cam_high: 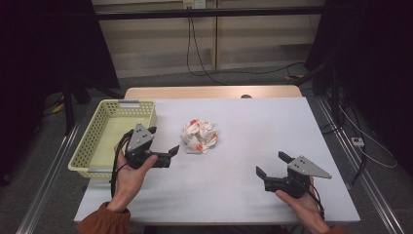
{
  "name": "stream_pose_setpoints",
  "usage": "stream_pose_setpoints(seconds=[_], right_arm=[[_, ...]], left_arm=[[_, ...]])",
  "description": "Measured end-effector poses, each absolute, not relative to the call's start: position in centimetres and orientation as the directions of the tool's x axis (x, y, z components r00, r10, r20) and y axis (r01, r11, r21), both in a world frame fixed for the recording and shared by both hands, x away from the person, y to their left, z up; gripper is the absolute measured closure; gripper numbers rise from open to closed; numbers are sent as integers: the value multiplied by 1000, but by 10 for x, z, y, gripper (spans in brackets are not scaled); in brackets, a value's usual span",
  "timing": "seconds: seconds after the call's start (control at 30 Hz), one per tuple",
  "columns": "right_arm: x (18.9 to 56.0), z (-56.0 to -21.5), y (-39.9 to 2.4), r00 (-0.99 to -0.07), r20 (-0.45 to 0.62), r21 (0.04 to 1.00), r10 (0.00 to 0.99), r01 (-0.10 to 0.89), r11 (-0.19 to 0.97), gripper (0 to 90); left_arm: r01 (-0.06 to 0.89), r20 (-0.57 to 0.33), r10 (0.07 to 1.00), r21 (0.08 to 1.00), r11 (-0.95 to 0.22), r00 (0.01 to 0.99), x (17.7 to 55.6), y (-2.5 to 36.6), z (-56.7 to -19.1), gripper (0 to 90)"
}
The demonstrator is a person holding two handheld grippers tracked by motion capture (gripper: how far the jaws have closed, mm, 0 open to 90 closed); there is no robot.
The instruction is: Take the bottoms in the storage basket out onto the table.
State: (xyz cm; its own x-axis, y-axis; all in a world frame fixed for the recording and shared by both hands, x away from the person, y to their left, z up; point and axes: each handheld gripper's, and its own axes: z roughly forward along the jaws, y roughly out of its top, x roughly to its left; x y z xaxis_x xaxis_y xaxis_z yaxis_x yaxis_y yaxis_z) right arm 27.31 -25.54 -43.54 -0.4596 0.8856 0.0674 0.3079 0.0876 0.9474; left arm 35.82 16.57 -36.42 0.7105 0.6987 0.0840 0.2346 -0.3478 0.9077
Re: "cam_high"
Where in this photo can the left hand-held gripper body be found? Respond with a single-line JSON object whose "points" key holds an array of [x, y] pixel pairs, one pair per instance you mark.
{"points": [[139, 138]]}

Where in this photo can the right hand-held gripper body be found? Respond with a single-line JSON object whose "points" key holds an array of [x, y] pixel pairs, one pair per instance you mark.
{"points": [[305, 167]]}

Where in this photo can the white and orange paper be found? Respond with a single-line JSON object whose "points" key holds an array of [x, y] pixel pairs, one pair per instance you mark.
{"points": [[198, 135]]}

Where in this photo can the pale yellow perforated plastic basket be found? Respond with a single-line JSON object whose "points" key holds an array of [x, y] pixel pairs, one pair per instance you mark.
{"points": [[107, 130]]}

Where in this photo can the person's right hand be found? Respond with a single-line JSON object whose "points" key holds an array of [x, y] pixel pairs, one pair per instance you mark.
{"points": [[307, 208]]}

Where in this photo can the person's left hand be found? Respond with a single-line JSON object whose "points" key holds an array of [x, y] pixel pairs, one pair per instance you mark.
{"points": [[130, 185]]}

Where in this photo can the white table cover sheet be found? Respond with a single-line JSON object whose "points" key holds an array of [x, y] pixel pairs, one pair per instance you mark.
{"points": [[243, 136]]}

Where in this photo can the white power strip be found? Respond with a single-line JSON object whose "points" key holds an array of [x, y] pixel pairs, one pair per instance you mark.
{"points": [[357, 141]]}

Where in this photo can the black metal stand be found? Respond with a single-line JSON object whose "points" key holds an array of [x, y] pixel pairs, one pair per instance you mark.
{"points": [[68, 107]]}

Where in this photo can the black horizontal metal bar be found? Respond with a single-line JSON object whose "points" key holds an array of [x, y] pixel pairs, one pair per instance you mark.
{"points": [[227, 12]]}

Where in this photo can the black curtain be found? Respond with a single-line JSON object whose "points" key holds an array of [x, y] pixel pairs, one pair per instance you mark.
{"points": [[383, 48], [32, 48]]}

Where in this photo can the aluminium floor rail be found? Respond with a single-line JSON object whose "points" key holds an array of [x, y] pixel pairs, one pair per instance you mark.
{"points": [[367, 182], [48, 182]]}

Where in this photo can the white wall socket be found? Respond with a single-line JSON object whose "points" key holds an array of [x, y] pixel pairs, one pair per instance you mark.
{"points": [[194, 4]]}

